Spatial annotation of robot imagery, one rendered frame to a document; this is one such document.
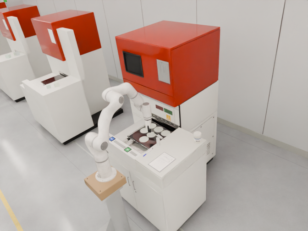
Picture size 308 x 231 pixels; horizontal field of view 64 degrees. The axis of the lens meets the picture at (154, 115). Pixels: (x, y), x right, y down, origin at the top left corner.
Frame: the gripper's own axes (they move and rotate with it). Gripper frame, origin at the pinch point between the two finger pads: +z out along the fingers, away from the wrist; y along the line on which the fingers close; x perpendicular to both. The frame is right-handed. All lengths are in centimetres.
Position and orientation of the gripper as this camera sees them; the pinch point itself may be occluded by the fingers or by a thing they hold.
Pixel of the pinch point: (149, 130)
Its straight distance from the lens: 252.4
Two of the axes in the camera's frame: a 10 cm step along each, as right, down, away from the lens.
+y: -0.7, 5.4, -8.4
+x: 9.9, -0.4, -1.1
